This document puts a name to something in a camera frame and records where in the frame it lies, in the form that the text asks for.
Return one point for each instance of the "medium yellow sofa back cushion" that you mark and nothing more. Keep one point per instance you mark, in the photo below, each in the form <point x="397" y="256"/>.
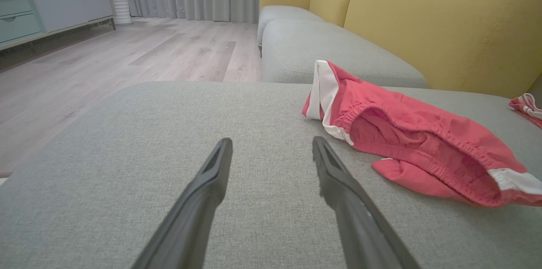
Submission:
<point x="334" y="0"/>

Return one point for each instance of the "large grey sofa seat cushion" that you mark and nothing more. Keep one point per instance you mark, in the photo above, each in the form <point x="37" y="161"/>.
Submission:
<point x="127" y="176"/>

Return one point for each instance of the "red Bulls 23 jersey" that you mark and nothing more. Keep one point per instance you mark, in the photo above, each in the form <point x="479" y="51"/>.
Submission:
<point x="529" y="110"/>

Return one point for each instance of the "red Bulls mesh shorts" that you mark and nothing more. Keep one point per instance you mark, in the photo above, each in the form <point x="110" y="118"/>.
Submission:
<point x="406" y="133"/>

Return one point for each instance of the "grey teal sideboard cabinet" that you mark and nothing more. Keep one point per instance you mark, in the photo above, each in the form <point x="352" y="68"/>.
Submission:
<point x="63" y="8"/>

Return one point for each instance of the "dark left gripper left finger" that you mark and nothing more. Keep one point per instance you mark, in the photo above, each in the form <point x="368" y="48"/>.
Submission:
<point x="199" y="205"/>

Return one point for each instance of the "large yellow sofa back cushion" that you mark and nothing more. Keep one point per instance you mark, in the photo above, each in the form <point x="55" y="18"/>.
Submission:
<point x="444" y="27"/>

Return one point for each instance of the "medium grey sofa seat cushion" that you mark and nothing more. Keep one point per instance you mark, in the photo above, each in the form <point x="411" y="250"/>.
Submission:
<point x="322" y="48"/>

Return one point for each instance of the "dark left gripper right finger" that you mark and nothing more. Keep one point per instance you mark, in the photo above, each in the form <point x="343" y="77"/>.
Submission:
<point x="351" y="214"/>

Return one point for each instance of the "small grey sofa seat cushion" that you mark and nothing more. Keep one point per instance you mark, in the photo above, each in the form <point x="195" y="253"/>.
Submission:
<point x="279" y="15"/>

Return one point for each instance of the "white ribbed floor vase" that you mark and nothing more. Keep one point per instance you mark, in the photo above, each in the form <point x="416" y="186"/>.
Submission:
<point x="122" y="8"/>

